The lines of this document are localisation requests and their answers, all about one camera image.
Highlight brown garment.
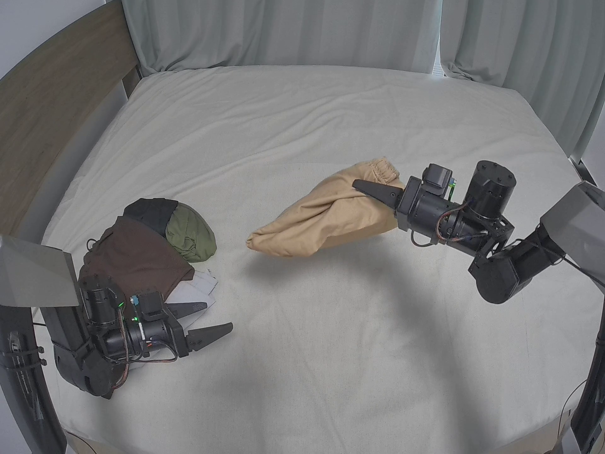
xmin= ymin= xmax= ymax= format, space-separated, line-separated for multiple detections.
xmin=78 ymin=216 xmax=195 ymax=312

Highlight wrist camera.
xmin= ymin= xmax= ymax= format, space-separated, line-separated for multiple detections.
xmin=422 ymin=163 xmax=455 ymax=198
xmin=141 ymin=290 xmax=167 ymax=323

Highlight bed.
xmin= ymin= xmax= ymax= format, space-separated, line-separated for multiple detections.
xmin=0 ymin=0 xmax=605 ymax=454

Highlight green garment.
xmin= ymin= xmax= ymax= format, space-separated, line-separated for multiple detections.
xmin=165 ymin=202 xmax=216 ymax=263

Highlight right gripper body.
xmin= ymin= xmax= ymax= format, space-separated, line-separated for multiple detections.
xmin=393 ymin=176 xmax=466 ymax=246

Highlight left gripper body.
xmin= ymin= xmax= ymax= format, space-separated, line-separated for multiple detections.
xmin=129 ymin=312 xmax=192 ymax=359

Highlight pale green curtain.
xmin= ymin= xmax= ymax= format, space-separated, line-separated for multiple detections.
xmin=440 ymin=0 xmax=605 ymax=160
xmin=116 ymin=0 xmax=445 ymax=77

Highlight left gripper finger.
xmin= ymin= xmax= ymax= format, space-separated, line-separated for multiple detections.
xmin=166 ymin=302 xmax=208 ymax=318
xmin=188 ymin=322 xmax=233 ymax=353

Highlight white garment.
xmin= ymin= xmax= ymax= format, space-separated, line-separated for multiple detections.
xmin=128 ymin=267 xmax=219 ymax=376

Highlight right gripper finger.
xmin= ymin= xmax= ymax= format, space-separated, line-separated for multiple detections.
xmin=352 ymin=178 xmax=406 ymax=209

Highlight beige shorts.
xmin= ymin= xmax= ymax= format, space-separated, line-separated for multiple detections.
xmin=246 ymin=157 xmax=402 ymax=258

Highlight black garment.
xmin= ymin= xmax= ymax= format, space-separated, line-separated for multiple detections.
xmin=124 ymin=198 xmax=179 ymax=235

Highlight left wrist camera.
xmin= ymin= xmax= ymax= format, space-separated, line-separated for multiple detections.
xmin=141 ymin=290 xmax=167 ymax=323

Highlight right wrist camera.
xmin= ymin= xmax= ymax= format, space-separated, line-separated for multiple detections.
xmin=422 ymin=163 xmax=455 ymax=198

